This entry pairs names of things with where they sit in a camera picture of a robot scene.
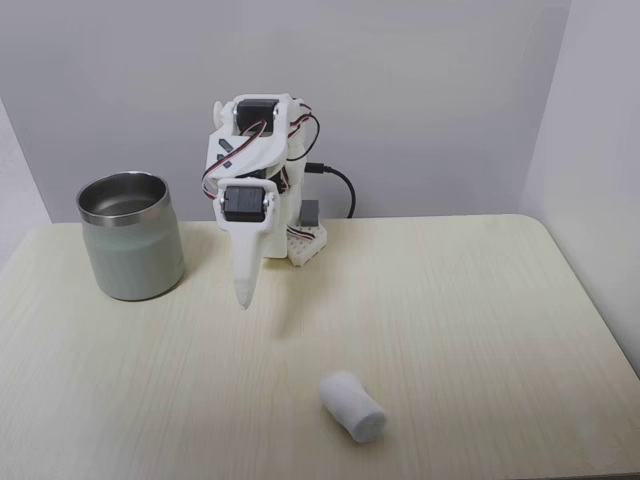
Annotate white gauze dressing roll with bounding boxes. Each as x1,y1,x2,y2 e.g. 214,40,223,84
319,368,387,445

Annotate steel cup grey-green sleeve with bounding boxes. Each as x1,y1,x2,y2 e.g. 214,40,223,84
75,171,186,302

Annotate grey clamp block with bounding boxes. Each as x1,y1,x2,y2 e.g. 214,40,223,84
300,199,322,227

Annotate black power cable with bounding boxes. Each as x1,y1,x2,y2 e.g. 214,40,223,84
306,161,357,220

